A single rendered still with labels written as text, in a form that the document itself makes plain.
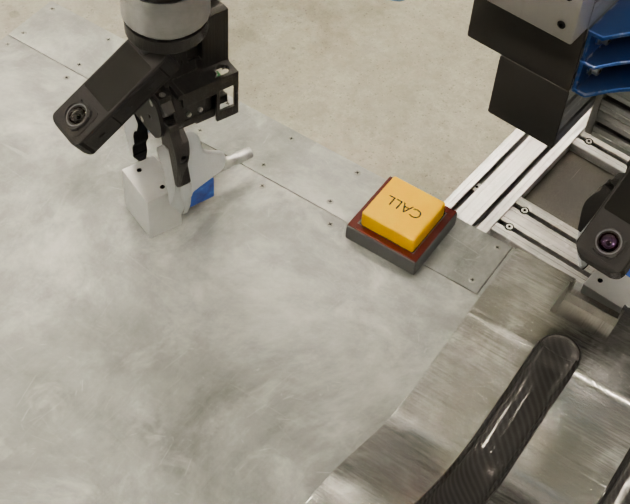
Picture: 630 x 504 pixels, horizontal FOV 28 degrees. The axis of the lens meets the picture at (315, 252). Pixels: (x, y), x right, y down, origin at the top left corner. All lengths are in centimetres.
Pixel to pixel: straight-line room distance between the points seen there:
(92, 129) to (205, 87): 11
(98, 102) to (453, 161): 140
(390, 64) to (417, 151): 24
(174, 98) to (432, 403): 34
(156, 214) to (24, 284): 14
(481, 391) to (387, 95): 152
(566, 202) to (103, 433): 117
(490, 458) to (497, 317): 13
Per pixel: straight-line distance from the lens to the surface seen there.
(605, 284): 118
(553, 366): 108
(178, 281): 120
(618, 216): 104
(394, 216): 121
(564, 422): 104
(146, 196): 119
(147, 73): 108
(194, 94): 111
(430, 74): 257
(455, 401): 104
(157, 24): 104
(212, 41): 110
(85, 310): 118
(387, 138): 243
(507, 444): 103
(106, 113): 108
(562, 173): 215
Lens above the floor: 176
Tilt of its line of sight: 52 degrees down
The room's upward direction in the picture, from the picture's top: 5 degrees clockwise
